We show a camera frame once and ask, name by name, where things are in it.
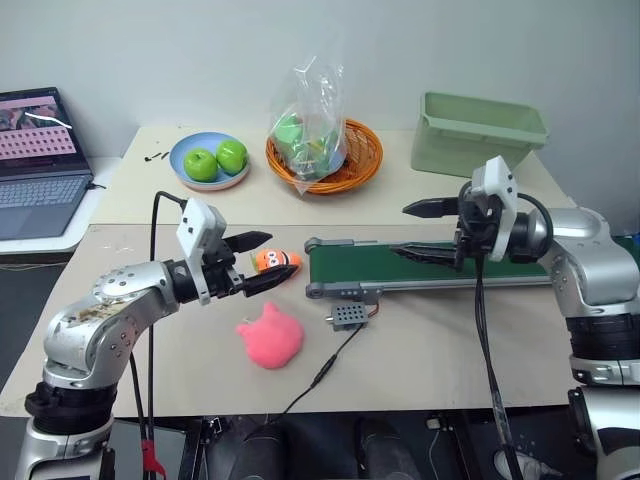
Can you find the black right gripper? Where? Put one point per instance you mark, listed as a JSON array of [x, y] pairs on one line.
[[475, 220]]

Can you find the clear plastic bag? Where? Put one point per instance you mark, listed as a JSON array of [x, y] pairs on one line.
[[309, 130]]

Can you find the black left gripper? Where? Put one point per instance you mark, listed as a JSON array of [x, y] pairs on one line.
[[221, 276]]

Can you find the blue plate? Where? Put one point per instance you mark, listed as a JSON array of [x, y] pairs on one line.
[[209, 162]]

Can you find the orange plush toy with face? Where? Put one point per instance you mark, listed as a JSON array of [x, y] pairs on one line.
[[274, 260]]

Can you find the grey laptop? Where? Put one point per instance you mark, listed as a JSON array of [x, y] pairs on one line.
[[37, 165]]

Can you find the pink plush toy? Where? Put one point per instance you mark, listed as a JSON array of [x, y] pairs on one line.
[[271, 337]]

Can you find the green plastic bin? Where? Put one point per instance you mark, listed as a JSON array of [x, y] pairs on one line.
[[472, 135]]

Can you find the dark rounded shape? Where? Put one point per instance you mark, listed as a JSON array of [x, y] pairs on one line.
[[385, 450], [260, 450]]

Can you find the green conveyor belt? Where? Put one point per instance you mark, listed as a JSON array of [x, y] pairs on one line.
[[410, 267]]

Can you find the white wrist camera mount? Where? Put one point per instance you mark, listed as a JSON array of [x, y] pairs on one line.
[[500, 195], [198, 225]]

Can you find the small grey control box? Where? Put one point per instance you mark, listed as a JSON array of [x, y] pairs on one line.
[[348, 315]]

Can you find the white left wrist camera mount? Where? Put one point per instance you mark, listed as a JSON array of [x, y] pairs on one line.
[[198, 225]]

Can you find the green apple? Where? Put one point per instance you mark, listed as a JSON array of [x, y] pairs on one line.
[[232, 156], [200, 165]]

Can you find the white side table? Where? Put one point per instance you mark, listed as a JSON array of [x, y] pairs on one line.
[[55, 210]]

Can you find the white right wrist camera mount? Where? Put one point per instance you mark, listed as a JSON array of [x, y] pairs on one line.
[[500, 195]]

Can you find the small black screws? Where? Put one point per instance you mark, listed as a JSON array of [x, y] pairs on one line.
[[156, 156]]

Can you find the orange woven basket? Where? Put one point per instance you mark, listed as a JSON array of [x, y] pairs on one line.
[[324, 157]]

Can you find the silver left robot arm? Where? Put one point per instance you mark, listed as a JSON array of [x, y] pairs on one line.
[[115, 300]]

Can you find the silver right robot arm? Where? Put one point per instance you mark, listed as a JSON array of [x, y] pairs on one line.
[[585, 270]]

